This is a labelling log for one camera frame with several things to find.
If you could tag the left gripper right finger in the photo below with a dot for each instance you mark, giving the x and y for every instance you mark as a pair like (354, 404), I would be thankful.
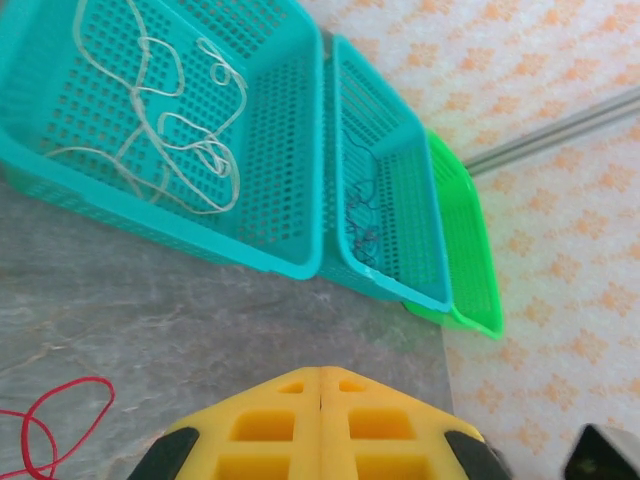
(390, 430)

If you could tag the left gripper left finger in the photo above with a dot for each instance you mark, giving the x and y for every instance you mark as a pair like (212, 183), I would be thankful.
(260, 430)

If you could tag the green plastic basket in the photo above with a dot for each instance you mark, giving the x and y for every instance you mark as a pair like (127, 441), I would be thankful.
(475, 240)

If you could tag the teal plastic basket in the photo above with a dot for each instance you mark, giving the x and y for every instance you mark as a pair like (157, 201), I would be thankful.
(280, 150)
(415, 215)

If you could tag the aluminium frame post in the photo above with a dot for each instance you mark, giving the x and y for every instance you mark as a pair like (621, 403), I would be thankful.
(550, 130)

